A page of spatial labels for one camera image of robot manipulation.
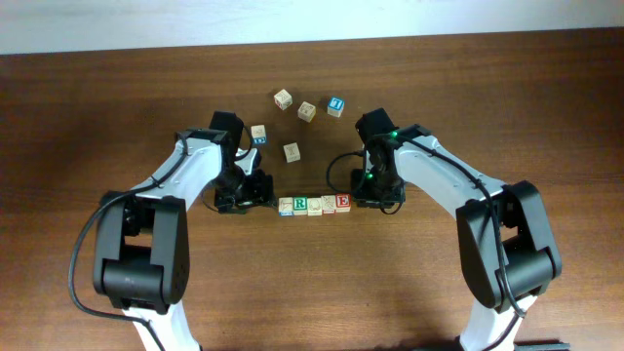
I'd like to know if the red edged wooden block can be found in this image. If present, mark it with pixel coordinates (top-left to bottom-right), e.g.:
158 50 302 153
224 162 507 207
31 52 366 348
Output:
321 195 336 215

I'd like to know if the green letter R block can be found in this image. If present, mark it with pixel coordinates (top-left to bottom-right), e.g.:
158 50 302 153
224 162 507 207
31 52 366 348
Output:
292 196 308 215

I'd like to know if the plain wooden picture block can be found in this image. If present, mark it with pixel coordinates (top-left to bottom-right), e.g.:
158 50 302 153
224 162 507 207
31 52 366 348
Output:
283 142 300 163

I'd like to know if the wooden animal picture block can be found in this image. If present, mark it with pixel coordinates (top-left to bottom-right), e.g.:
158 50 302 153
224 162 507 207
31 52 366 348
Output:
297 101 316 123

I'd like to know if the wooden block top left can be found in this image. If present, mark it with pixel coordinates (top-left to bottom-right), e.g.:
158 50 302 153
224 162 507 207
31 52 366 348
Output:
274 89 293 110

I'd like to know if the blue letter T block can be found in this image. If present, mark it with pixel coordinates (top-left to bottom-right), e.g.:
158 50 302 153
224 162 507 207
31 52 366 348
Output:
327 97 344 118

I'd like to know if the black table clamp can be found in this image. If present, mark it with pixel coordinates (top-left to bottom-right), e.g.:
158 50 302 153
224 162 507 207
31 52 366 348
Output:
513 342 570 351

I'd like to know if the blue letter E block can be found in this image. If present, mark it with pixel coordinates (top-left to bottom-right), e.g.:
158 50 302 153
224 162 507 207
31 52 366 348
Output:
251 125 267 145

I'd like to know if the red letter E block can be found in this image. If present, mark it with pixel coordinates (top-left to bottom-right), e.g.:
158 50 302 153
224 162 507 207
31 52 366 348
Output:
335 193 351 213

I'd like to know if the blue edged wooden block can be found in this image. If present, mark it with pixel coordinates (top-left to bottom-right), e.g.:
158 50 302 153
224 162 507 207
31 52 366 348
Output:
278 197 293 216

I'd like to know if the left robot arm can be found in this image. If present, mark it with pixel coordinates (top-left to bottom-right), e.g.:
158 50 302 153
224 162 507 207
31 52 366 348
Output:
91 126 273 350

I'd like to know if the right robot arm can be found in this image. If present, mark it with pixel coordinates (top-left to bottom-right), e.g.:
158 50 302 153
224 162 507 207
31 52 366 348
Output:
352 122 563 350

